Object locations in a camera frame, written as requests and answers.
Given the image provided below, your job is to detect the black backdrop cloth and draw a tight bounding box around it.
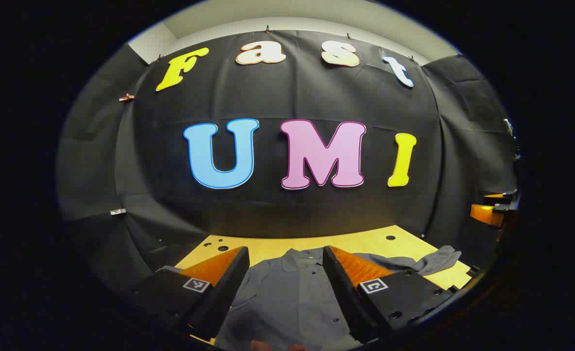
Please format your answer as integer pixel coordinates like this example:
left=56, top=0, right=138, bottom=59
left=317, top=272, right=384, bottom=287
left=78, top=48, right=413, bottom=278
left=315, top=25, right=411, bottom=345
left=56, top=29, right=518, bottom=293

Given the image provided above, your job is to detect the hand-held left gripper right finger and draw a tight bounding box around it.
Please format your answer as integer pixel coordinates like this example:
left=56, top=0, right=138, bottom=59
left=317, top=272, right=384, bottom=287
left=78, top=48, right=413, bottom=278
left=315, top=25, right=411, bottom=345
left=322, top=245, right=459, bottom=344

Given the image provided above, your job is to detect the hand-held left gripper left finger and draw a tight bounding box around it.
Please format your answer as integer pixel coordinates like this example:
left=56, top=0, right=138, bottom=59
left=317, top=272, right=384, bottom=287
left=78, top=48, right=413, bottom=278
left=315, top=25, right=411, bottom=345
left=131, top=246, right=250, bottom=342

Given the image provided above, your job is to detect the grey button shirt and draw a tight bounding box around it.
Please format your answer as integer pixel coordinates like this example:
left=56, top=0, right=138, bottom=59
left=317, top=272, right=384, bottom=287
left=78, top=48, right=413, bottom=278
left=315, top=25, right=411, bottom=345
left=156, top=245, right=462, bottom=351

